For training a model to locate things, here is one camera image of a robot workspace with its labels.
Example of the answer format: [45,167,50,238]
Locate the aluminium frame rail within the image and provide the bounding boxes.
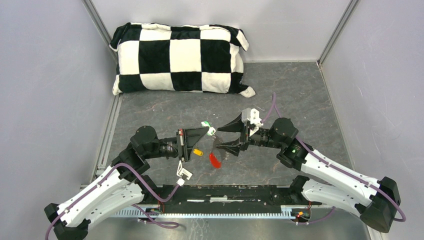
[316,0,360,68]
[82,0,118,63]

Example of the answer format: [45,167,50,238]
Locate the black white checkered pillow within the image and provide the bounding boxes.
[109,22,255,98]

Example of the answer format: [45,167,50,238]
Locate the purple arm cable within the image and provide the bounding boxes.
[261,92,407,223]
[44,162,181,240]

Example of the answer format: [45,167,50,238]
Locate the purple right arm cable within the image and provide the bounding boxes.
[261,92,407,223]

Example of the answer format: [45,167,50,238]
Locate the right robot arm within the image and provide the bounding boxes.
[216,108,406,233]

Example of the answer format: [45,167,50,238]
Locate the left aluminium frame rail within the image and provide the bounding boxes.
[82,0,118,63]

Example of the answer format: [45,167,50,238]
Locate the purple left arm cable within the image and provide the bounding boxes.
[44,162,181,240]

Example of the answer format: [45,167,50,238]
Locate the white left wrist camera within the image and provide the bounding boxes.
[176,160,193,187]

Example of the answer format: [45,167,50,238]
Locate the yellow key tag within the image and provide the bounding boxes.
[193,148,204,157]

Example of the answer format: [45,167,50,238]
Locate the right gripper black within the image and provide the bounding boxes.
[215,111,284,157]

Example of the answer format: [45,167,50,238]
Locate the green key tag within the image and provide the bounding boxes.
[201,121,216,136]

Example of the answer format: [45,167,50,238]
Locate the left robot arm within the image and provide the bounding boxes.
[44,125,210,240]

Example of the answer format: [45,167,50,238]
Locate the right aluminium frame rail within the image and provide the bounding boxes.
[316,0,360,68]

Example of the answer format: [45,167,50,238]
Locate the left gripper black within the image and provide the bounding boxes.
[143,126,210,162]

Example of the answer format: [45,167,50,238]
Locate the white slotted cable duct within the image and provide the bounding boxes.
[110,206,310,220]

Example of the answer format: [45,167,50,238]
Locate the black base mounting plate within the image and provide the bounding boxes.
[139,178,321,214]

